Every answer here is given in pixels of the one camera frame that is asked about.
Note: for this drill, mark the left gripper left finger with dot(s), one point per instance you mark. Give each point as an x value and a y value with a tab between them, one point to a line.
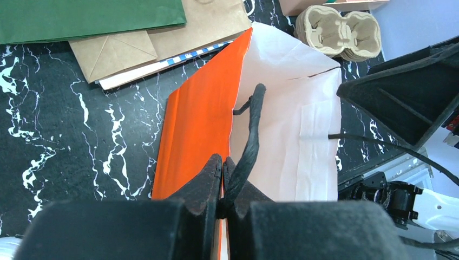
183	226

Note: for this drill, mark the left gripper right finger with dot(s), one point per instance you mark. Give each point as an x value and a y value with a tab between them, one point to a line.
259	228

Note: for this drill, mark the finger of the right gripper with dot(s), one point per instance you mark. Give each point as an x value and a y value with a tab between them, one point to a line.
411	95

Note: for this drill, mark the orange paper bag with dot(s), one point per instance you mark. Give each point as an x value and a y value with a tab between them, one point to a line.
266	104

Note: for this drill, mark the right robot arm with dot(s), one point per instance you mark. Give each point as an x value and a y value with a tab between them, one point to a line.
407	204

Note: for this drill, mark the stack of pulp cup carriers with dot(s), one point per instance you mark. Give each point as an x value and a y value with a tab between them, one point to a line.
355	36

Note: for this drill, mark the pink desk file organizer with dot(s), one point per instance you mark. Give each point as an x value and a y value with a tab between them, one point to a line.
295	7

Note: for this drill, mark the striped paper bag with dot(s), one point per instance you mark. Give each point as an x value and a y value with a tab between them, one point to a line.
137	73

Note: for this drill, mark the white cup lids stack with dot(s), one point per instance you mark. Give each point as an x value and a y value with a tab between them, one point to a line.
8	247

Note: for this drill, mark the brown kraft paper bag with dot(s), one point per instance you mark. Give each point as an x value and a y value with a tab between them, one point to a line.
207	23

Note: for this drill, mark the green paper bag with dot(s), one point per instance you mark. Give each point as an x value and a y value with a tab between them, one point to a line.
48	21

